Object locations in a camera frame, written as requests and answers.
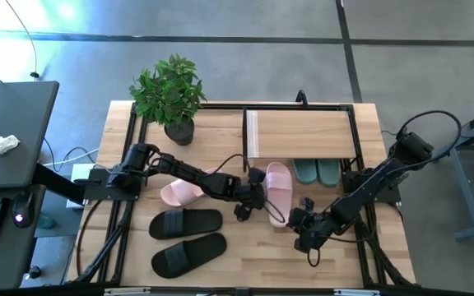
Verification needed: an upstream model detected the pink rubber slide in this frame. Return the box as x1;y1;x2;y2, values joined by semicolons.
160;167;220;208
261;161;294;229

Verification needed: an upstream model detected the black rubber slide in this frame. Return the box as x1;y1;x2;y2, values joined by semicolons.
148;207;224;241
150;232;228;280

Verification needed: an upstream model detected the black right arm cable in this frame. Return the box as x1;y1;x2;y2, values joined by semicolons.
305;109;463;268

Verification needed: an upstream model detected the black support bar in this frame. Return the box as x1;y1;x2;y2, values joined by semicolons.
32;163;86;206

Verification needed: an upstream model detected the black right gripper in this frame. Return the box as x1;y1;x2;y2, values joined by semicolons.
288;197;339;254

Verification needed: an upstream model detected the green rubber slide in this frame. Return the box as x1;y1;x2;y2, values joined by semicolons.
317;159;342;188
292;159;319;185

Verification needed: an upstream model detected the wooden shelf black frame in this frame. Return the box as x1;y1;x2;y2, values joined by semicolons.
241;107;358;173

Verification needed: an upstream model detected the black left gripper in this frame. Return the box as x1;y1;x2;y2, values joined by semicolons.
231;166;268;223

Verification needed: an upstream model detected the white power adapter box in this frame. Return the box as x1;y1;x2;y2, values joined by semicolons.
70;163;97;210

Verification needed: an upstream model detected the thick black floor cable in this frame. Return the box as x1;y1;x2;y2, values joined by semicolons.
75;199;103;277

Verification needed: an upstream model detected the white cable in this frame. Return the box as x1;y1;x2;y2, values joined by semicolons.
43;147;100;167

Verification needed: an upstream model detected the grey metal side table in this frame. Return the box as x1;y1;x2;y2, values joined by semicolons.
427;102;474;240

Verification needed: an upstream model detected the green potted plant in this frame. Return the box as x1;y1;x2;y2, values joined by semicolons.
128;53;208;147

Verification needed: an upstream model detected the dark grey desk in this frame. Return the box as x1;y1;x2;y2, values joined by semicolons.
0;80;60;293

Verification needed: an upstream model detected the teal floor object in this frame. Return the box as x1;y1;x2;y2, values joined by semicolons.
37;213;56;230

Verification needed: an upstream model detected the crumpled white tissue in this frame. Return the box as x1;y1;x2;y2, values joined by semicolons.
0;134;21;160

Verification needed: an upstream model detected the black computer mouse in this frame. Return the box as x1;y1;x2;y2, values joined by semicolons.
11;191;35;229

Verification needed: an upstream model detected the silver label strip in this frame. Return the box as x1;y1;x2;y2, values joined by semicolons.
333;289;381;296
104;287;151;296

